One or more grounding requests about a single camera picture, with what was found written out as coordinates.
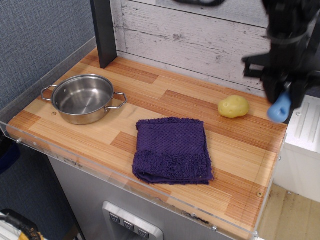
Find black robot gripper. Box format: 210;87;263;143
241;34;311;109

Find blue grey plastic spoon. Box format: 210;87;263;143
267;83;292;124

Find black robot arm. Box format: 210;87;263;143
242;0;320;110

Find yellow plastic potato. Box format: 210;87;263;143
218;95;250;119

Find white side unit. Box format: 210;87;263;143
273;95;320;202

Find purple folded towel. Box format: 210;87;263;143
132;117;214;185

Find clear acrylic edge guard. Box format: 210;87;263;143
1;116;287;240

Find stainless steel pot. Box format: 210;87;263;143
41;74;128;125

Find silver button panel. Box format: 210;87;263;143
102;201;164;240

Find silver toy fridge cabinet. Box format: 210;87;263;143
49;157;254;240

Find yellow black object bottom left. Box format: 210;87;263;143
0;209;46;240

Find dark right vertical post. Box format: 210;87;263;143
281;17;320;125

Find dark vertical post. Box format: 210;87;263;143
281;17;320;125
90;0;117;69

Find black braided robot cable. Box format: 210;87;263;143
172;0;228;7

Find dark left vertical post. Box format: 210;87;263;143
90;0;117;69

